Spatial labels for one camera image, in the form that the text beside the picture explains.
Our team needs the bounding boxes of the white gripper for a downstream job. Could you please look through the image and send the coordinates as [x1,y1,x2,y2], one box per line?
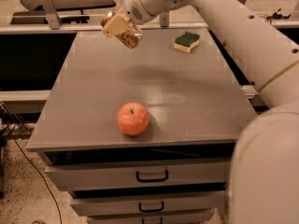
[102,0,154,37]

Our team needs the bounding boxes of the crushed orange soda can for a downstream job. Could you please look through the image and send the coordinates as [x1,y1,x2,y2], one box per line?
[101,8,143,49]

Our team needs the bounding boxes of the dark padded bench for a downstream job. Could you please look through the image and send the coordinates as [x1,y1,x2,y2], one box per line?
[11,0,116,24]

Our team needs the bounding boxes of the green and yellow sponge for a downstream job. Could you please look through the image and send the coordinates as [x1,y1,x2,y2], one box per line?
[174,32,200,53]

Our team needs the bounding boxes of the red apple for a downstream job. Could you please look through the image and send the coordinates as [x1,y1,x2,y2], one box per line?
[117,103,150,136]

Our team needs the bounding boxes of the grey drawer cabinet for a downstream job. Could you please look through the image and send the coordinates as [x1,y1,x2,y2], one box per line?
[28,29,255,224]

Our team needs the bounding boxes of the top grey drawer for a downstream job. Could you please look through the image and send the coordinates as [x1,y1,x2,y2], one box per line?
[46,158,230,191]

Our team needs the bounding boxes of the grey drawer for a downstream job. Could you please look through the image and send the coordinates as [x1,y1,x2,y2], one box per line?
[87,209,214,224]
[46,158,230,191]
[71,190,225,218]

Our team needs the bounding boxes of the middle grey drawer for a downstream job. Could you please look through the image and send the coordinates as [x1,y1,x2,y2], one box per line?
[71,190,225,218]

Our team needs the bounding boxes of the bottom grey drawer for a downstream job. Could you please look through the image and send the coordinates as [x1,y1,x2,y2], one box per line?
[87,209,214,224]

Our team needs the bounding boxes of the middle metal bracket post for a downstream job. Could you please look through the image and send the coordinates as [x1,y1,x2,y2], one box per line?
[159,12,169,28]

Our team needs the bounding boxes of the left metal bracket post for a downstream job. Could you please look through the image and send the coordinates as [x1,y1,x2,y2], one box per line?
[38,0,61,30]

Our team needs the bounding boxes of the black floor cable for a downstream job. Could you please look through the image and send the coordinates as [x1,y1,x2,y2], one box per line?
[0,121,64,224]

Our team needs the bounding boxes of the black cable on ledge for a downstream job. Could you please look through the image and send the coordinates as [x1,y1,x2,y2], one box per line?
[265,8,286,21]

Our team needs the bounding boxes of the grey metal rail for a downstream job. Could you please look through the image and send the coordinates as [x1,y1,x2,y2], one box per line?
[0,20,299,35]

